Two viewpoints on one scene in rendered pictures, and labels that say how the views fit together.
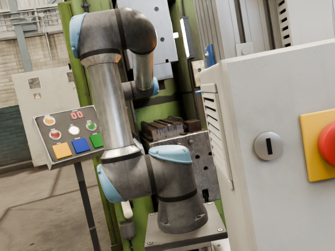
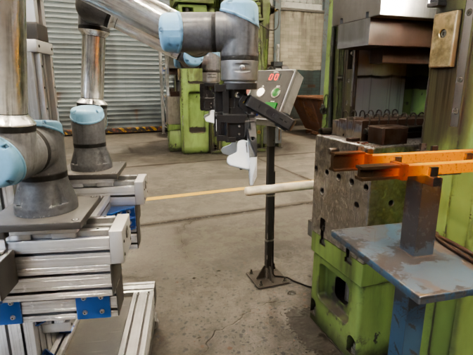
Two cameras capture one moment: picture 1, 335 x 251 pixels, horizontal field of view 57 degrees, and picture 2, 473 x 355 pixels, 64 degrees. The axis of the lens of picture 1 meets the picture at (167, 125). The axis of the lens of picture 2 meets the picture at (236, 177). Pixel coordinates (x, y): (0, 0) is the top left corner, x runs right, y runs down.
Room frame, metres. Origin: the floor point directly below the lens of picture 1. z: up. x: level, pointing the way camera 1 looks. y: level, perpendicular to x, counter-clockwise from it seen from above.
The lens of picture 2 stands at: (1.23, -1.49, 1.13)
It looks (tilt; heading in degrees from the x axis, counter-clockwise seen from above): 14 degrees down; 82
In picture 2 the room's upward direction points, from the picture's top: straight up
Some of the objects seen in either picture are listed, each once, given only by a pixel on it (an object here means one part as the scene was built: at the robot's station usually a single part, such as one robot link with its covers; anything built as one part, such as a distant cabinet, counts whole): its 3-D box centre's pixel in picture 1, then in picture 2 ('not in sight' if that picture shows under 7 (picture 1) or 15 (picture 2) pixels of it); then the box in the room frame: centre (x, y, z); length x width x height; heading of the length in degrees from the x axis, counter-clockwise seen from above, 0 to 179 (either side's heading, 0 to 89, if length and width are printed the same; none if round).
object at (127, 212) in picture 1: (124, 201); (285, 187); (1.74, 0.33, 0.62); 0.44 x 0.05 x 0.05; 12
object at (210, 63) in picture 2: not in sight; (210, 58); (1.36, 0.20, 1.23); 0.09 x 0.08 x 0.11; 7
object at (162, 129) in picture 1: (160, 128); (387, 125); (2.10, 0.05, 0.96); 0.42 x 0.20 x 0.09; 12
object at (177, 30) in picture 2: not in sight; (189, 33); (1.25, -0.66, 1.23); 0.11 x 0.11 x 0.08; 81
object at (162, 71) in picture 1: (150, 75); (395, 36); (2.10, 0.05, 1.32); 0.42 x 0.20 x 0.10; 12
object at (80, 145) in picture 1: (80, 145); not in sight; (1.60, 0.46, 1.01); 0.07 x 0.05 x 0.07; 127
